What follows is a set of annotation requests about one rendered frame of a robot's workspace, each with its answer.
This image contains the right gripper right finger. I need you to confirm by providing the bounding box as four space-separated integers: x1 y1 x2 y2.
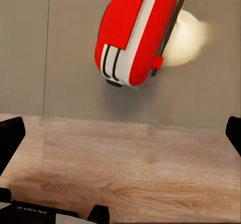
225 116 241 156

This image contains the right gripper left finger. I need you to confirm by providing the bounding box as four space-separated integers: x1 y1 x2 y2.
0 116 26 176

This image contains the radio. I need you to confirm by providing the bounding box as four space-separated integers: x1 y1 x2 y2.
95 0 184 87

